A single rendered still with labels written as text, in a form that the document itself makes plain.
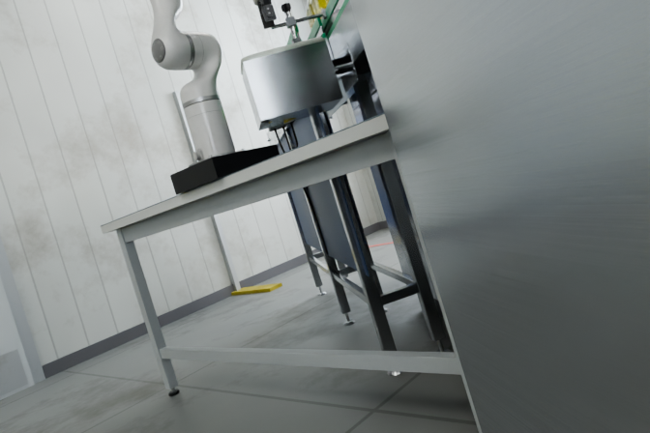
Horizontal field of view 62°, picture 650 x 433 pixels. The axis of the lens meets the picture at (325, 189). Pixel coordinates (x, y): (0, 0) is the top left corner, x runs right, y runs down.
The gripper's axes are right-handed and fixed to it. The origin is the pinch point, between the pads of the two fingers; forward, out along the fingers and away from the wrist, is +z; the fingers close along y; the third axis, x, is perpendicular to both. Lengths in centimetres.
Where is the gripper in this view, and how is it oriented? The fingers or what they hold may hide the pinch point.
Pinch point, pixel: (268, 17)
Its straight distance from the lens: 155.1
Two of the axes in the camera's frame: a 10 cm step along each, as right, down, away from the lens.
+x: -9.4, 2.9, -1.8
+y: -1.7, 0.4, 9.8
